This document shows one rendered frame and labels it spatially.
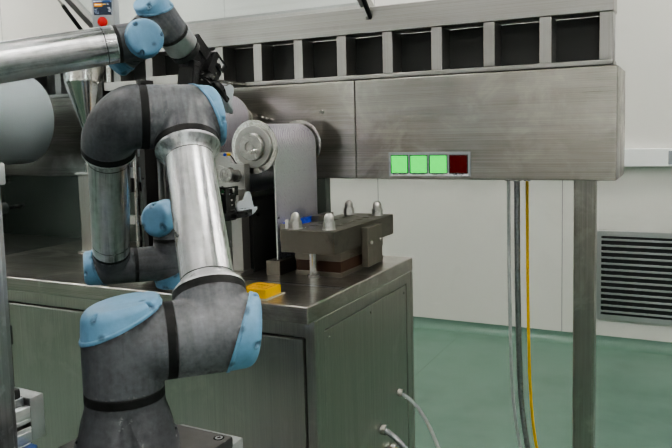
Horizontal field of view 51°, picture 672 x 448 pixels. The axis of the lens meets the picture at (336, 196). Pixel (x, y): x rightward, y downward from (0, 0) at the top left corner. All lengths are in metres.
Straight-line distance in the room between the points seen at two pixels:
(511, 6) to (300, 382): 1.13
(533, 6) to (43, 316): 1.60
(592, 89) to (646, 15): 2.38
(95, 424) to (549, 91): 1.41
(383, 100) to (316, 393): 0.90
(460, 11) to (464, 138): 0.36
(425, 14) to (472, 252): 2.63
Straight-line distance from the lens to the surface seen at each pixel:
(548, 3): 2.01
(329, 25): 2.22
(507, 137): 2.01
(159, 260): 1.55
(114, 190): 1.38
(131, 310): 1.04
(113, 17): 2.32
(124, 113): 1.26
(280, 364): 1.69
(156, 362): 1.06
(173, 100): 1.28
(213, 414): 1.85
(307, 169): 2.08
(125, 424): 1.08
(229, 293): 1.09
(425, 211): 4.58
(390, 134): 2.11
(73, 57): 1.44
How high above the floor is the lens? 1.29
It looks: 5 degrees down
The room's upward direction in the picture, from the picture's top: 1 degrees counter-clockwise
